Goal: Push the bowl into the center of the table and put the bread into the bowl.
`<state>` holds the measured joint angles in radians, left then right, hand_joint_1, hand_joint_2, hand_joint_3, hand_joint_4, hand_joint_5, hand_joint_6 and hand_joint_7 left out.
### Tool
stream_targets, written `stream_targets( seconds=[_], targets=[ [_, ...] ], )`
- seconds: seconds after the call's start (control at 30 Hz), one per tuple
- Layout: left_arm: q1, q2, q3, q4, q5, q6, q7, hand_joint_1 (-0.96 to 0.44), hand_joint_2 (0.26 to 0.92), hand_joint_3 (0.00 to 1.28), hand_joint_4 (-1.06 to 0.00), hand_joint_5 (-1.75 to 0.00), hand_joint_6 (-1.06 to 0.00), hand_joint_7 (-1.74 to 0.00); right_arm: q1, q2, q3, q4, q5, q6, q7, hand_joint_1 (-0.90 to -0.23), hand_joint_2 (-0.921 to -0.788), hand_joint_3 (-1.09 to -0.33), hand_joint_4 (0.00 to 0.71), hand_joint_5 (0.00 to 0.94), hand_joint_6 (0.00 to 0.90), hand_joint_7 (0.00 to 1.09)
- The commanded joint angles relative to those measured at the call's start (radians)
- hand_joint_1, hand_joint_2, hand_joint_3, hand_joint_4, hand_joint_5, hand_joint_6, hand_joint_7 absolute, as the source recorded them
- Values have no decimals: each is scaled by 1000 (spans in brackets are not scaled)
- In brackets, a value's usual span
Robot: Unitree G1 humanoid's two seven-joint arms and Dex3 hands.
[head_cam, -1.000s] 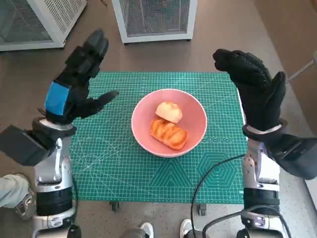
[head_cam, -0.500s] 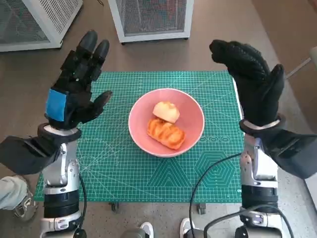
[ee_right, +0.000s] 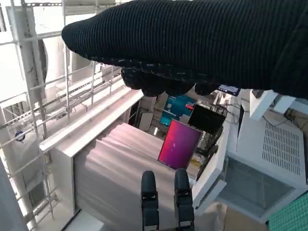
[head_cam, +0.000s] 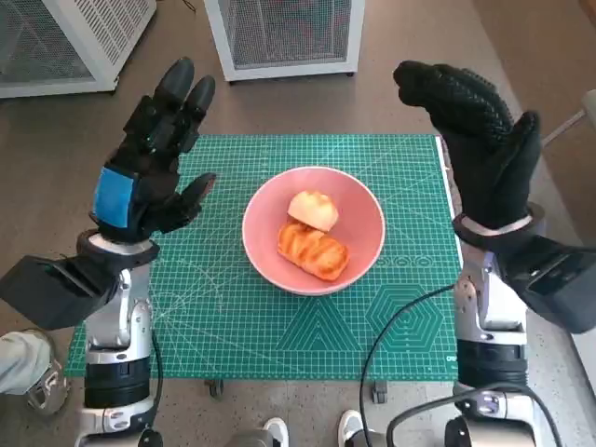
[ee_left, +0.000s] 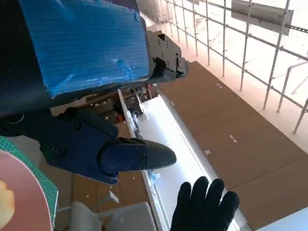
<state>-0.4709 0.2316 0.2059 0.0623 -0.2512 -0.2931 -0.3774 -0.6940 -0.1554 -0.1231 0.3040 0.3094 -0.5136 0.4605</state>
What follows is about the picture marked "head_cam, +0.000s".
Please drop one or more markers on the white shoe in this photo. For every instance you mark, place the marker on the white shoe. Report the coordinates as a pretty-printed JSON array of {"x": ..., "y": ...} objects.
[
  {"x": 349, "y": 427},
  {"x": 275, "y": 432}
]

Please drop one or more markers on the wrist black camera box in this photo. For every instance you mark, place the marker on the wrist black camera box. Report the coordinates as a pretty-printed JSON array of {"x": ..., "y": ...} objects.
[
  {"x": 51, "y": 291},
  {"x": 559, "y": 284}
]

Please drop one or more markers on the long toy bread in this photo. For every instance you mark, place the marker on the long toy bread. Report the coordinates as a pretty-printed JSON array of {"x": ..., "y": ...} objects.
[{"x": 312, "y": 251}]

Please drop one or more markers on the person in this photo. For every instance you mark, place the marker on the person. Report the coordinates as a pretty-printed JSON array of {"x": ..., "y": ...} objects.
[{"x": 21, "y": 363}]

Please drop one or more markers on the white mesh cabinet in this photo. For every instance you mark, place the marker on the white mesh cabinet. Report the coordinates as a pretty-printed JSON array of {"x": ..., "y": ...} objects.
[
  {"x": 46, "y": 46},
  {"x": 279, "y": 32}
]

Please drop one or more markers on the pale grey box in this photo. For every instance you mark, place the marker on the pale grey box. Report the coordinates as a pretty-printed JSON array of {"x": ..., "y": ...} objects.
[{"x": 589, "y": 368}]

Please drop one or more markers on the black table caster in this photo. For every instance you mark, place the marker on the black table caster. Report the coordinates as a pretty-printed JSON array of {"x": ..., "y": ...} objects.
[
  {"x": 214, "y": 387},
  {"x": 379, "y": 391}
]

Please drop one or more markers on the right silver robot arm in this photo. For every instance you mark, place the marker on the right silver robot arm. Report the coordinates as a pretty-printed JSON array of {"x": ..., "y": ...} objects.
[{"x": 489, "y": 316}]

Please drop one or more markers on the left robot hand blue tape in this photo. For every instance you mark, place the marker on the left robot hand blue tape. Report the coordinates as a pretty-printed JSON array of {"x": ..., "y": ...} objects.
[{"x": 139, "y": 163}]

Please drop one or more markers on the right robot hand black glove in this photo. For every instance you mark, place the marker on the right robot hand black glove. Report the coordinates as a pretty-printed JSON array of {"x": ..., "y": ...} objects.
[{"x": 489, "y": 177}]

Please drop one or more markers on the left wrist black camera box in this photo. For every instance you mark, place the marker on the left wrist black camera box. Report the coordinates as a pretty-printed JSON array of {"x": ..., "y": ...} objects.
[{"x": 51, "y": 291}]

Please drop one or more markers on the pink bowl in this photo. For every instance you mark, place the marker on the pink bowl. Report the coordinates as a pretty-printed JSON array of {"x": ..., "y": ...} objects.
[{"x": 363, "y": 223}]

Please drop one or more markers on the green cutting mat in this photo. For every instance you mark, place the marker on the green cutting mat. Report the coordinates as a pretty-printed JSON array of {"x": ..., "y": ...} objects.
[{"x": 233, "y": 326}]

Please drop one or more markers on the round toy bread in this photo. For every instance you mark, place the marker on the round toy bread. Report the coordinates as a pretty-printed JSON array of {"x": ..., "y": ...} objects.
[{"x": 312, "y": 209}]

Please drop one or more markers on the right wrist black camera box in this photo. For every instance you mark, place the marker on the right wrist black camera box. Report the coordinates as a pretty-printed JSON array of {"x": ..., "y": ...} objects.
[{"x": 559, "y": 284}]

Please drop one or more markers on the pale stool with metal leg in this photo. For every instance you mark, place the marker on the pale stool with metal leg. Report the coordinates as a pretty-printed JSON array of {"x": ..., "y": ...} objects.
[{"x": 590, "y": 104}]

